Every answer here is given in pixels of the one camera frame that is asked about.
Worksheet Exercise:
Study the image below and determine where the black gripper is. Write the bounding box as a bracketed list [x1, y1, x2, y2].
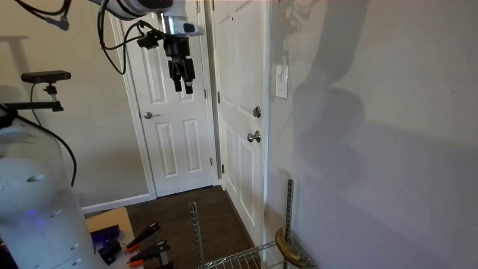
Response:
[162, 32, 197, 95]

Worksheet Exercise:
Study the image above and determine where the white closed panel door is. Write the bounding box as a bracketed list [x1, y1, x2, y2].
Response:
[109, 0, 221, 200]

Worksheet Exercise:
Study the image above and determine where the silver lever of open door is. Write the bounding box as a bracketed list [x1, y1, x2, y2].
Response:
[246, 128, 263, 144]

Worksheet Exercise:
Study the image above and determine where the white open panel door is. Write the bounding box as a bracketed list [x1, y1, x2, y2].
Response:
[204, 0, 273, 247]

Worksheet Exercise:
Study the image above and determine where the cardboard box with tools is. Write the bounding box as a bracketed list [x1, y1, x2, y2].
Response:
[83, 206, 137, 246]

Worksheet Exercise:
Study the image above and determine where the orange black clamp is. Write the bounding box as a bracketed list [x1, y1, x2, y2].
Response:
[125, 238, 171, 269]
[124, 221, 162, 252]

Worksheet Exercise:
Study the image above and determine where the purple black tool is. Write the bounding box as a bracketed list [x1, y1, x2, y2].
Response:
[89, 222, 124, 265]

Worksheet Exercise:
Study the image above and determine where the yellow curved object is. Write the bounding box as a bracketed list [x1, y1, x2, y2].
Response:
[273, 227, 310, 269]

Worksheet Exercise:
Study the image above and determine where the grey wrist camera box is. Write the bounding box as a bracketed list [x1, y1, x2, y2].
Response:
[180, 20, 206, 37]

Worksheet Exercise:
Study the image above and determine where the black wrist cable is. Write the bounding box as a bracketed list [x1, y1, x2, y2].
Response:
[97, 0, 167, 77]

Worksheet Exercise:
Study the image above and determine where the white light switch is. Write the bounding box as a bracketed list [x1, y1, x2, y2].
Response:
[273, 62, 289, 99]

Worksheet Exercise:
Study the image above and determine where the black camera on stand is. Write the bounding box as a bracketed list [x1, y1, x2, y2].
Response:
[0, 68, 73, 113]

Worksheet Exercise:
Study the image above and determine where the black camera cable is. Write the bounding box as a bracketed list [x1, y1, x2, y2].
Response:
[28, 82, 79, 188]

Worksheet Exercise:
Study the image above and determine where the black cable loop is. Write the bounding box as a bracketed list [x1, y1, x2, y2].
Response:
[13, 0, 74, 32]

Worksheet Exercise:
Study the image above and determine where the slotted metal shelf post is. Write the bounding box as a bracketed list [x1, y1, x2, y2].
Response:
[188, 200, 207, 269]

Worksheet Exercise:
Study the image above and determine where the slotted metal rail by wall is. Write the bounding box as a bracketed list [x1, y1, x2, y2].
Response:
[282, 177, 295, 244]

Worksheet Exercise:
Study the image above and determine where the wire shelf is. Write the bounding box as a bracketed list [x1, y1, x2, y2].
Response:
[200, 240, 286, 269]

